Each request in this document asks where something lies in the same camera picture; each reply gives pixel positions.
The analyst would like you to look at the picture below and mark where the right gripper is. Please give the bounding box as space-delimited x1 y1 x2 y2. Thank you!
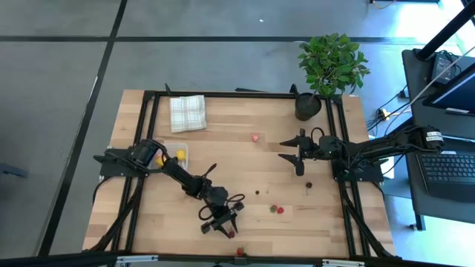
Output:
278 128 332 177

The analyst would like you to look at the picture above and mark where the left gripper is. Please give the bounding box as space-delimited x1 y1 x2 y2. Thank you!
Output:
201 187 246 239

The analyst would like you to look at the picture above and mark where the clear plastic tupperware container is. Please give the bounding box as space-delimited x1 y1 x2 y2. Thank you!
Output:
150 142 189 172

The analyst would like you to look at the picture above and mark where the green plant in black pot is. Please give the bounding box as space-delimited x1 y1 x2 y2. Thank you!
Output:
295 32 371 122

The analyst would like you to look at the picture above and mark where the white plaid folded cloth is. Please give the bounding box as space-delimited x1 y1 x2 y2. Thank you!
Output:
169 94 208 134

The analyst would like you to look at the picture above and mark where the black office desk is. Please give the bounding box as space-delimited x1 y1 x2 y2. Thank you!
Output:
402 47 475 231

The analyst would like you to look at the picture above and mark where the black laptop keyboard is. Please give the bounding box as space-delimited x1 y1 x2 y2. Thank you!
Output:
416 150 475 203

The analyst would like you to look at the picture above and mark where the black power adapter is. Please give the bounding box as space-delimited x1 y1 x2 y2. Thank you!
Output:
431 50 464 85

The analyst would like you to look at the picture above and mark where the black computer monitor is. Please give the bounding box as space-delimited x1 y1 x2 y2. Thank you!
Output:
422 61 475 116

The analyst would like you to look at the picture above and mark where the black slanted pole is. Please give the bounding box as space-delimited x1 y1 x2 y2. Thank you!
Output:
414 0 475 62

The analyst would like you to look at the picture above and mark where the dark chair leg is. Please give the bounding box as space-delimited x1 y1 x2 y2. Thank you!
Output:
0 162 29 179

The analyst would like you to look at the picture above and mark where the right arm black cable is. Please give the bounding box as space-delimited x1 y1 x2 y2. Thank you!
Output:
310 127 327 144

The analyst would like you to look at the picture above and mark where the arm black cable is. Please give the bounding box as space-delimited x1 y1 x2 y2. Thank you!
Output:
310 127 327 144
197 162 246 223

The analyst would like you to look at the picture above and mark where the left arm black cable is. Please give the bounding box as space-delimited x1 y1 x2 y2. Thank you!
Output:
197 162 246 223

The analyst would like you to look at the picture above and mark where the black aluminium rig frame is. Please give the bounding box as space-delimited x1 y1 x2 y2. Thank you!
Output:
0 83 475 267

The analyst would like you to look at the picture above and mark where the black floor cable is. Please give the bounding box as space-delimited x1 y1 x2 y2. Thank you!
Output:
366 84 413 136

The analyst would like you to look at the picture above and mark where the silver metal bracket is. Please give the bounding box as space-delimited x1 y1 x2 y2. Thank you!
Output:
115 254 160 265
321 258 367 267

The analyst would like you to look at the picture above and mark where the long thin hanging cord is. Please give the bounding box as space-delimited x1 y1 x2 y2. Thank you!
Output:
407 46 475 109

